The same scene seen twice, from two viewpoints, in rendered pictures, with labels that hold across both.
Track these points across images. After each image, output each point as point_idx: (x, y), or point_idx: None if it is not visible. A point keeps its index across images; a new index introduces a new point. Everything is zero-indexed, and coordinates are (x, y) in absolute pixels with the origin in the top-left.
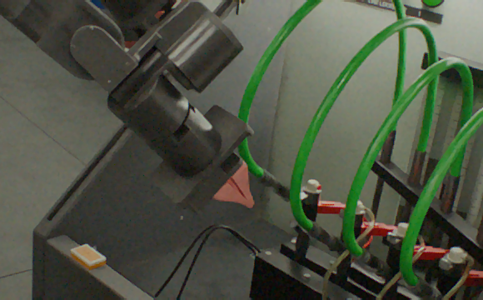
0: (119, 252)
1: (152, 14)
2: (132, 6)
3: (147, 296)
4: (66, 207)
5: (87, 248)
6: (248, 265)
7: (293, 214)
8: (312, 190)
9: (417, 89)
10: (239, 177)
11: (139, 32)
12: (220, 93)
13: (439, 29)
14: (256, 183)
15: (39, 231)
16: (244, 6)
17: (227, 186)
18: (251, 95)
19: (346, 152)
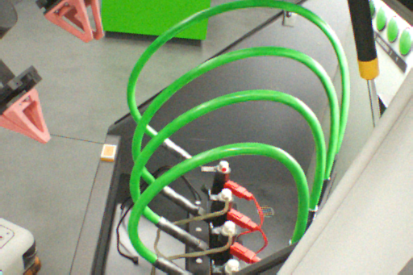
0: (164, 163)
1: None
2: None
3: (106, 189)
4: (124, 119)
5: (111, 147)
6: (248, 213)
7: None
8: (220, 169)
9: (207, 106)
10: (10, 115)
11: (47, 8)
12: (263, 81)
13: (402, 77)
14: (299, 160)
15: (109, 128)
16: (289, 19)
17: (1, 118)
18: (133, 73)
19: (341, 161)
